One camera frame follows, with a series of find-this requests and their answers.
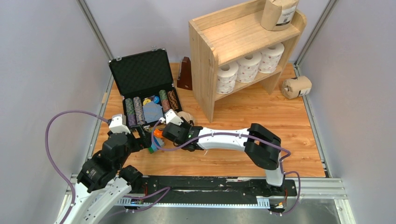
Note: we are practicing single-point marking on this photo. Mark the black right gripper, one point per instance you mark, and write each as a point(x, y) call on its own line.
point(183, 124)

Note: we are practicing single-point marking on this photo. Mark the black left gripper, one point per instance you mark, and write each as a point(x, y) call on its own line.
point(144, 141)

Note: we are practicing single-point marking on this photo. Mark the brown paper roll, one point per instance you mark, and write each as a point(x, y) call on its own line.
point(188, 117)
point(296, 87)
point(277, 14)

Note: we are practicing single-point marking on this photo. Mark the white floral paper roll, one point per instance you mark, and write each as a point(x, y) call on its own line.
point(270, 58)
point(226, 78)
point(248, 67)

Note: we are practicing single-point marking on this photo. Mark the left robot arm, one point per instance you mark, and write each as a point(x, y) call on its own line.
point(103, 179)

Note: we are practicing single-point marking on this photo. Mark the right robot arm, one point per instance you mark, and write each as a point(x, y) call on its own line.
point(261, 145)

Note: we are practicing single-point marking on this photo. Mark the light wooden two-tier shelf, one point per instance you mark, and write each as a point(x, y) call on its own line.
point(224, 36)

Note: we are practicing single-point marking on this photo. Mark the orange tape measure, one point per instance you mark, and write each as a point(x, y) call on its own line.
point(158, 133)

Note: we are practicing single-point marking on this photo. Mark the green blue block stack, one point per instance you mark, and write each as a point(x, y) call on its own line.
point(157, 142)

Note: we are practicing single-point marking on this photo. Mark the dark brown wooden metronome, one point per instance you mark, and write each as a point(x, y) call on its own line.
point(184, 78)

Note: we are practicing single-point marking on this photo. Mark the black poker chip case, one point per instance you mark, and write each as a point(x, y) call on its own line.
point(146, 84)

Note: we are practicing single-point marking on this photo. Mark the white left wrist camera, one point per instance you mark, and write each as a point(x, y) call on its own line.
point(118, 124)

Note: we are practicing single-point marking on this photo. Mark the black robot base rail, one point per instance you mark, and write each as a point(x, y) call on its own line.
point(217, 192)

